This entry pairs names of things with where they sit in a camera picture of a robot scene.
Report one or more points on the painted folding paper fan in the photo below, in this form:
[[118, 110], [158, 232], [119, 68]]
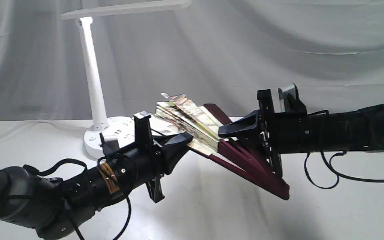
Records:
[[203, 122]]

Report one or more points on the white desk lamp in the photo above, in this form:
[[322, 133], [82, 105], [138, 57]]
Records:
[[118, 128]]

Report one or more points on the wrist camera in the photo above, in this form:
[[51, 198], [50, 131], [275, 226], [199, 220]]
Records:
[[286, 99], [109, 144]]

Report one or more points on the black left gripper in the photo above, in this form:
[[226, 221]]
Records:
[[139, 161]]

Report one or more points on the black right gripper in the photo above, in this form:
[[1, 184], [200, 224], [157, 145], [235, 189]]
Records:
[[285, 133]]

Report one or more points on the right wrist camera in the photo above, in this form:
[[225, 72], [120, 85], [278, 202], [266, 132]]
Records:
[[286, 99]]

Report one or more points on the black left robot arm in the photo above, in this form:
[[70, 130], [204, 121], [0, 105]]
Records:
[[55, 202]]

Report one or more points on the grey backdrop curtain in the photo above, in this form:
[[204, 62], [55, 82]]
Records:
[[215, 51]]

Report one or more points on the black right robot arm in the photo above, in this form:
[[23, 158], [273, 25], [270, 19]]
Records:
[[361, 130]]

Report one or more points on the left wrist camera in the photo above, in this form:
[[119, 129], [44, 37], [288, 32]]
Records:
[[109, 144]]

